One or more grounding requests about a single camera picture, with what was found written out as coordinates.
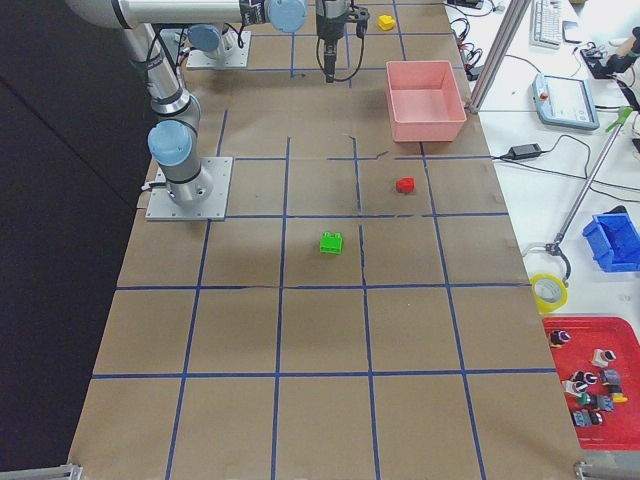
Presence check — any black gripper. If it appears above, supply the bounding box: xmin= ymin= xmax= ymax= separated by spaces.
xmin=315 ymin=0 xmax=349 ymax=83

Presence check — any green toy block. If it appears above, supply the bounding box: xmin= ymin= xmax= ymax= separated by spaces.
xmin=319 ymin=231 xmax=343 ymax=255

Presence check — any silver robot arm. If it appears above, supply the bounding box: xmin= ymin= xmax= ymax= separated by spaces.
xmin=187 ymin=23 xmax=244 ymax=58
xmin=67 ymin=1 xmax=307 ymax=220

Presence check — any pink plastic box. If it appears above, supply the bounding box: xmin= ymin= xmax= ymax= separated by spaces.
xmin=386 ymin=60 xmax=467 ymax=143

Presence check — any yellow toy block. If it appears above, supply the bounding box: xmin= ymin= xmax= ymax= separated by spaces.
xmin=377 ymin=14 xmax=396 ymax=31

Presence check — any red toy block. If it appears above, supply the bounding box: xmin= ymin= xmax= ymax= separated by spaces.
xmin=395 ymin=177 xmax=416 ymax=195

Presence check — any black power adapter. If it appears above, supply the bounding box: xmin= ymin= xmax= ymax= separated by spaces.
xmin=506 ymin=143 xmax=542 ymax=161

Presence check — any white keyboard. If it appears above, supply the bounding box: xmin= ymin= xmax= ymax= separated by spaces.
xmin=529 ymin=0 xmax=562 ymax=49

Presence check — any teach pendant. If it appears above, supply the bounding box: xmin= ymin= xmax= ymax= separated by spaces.
xmin=532 ymin=73 xmax=600 ymax=131

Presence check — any reacher grabber tool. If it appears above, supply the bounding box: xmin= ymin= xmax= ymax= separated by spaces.
xmin=522 ymin=106 xmax=633 ymax=287

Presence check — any yellow tape roll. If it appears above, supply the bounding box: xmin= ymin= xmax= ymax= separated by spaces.
xmin=531 ymin=273 xmax=568 ymax=315

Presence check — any blue storage bin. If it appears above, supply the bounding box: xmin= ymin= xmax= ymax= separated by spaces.
xmin=582 ymin=213 xmax=639 ymax=273

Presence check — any red tray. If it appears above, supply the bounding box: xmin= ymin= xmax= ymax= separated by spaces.
xmin=543 ymin=316 xmax=639 ymax=451

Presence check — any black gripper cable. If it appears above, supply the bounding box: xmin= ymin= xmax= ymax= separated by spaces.
xmin=315 ymin=19 xmax=366 ymax=84

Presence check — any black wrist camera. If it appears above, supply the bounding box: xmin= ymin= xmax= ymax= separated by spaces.
xmin=348 ymin=5 xmax=370 ymax=40

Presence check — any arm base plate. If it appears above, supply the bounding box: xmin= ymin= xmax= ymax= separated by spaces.
xmin=186 ymin=30 xmax=251 ymax=70
xmin=145 ymin=157 xmax=233 ymax=221

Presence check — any aluminium frame post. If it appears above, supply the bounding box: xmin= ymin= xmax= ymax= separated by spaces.
xmin=466 ymin=0 xmax=531 ymax=113

